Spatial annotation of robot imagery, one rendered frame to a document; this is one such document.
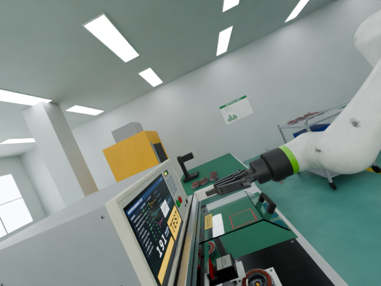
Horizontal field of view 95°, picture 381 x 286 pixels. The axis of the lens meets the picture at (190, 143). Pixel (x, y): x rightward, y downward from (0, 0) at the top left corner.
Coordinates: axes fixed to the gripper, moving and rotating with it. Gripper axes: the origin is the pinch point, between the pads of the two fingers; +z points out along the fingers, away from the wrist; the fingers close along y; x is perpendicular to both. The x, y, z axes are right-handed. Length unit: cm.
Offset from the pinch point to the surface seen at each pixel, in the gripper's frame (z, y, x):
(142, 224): 9.8, -24.8, 7.0
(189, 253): 7.1, -16.5, -6.5
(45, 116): 279, 274, 182
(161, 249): 9.8, -22.2, -0.1
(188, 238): 7.9, -10.1, -6.5
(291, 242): -22, 21, -41
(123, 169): 201, 325, 17
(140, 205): 9.8, -22.5, 9.9
